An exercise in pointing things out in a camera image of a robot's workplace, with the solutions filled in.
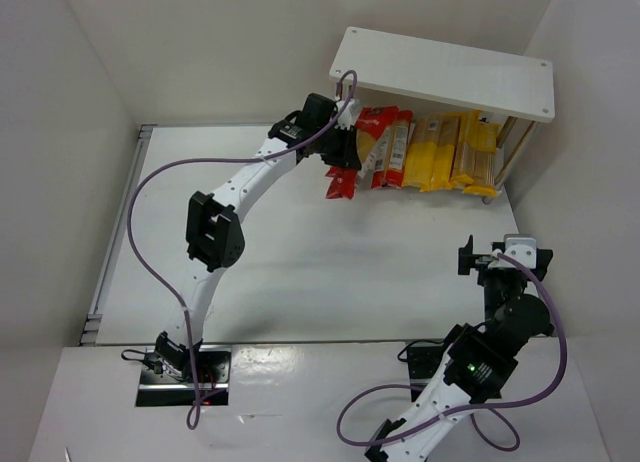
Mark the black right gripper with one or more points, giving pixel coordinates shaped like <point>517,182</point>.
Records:
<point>484,260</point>

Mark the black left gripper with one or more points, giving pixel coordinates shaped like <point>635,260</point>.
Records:
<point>342,145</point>

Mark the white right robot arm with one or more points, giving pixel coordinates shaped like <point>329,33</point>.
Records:
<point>477,361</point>

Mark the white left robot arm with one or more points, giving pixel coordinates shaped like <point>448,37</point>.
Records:
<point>214,234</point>

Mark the red spaghetti bag on shelf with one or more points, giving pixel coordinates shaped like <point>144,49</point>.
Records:
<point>334,172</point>

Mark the white two-tier shelf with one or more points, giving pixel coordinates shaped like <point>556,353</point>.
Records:
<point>427,77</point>

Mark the red white-backed spaghetti bag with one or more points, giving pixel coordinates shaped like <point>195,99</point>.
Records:
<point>390,161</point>

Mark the yellow spaghetti bag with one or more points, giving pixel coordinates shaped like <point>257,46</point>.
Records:
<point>464,160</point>
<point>420,156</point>
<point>441,138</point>
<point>483,179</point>

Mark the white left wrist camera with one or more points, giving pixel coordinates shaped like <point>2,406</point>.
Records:
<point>349,113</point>

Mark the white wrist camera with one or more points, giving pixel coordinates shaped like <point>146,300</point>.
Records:
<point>349,113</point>
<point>521,248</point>

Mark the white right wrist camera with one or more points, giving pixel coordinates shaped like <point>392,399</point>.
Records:
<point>521,248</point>

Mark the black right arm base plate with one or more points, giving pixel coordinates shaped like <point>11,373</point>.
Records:
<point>422,357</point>

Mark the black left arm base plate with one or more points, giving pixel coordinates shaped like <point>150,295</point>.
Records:
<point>157,388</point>

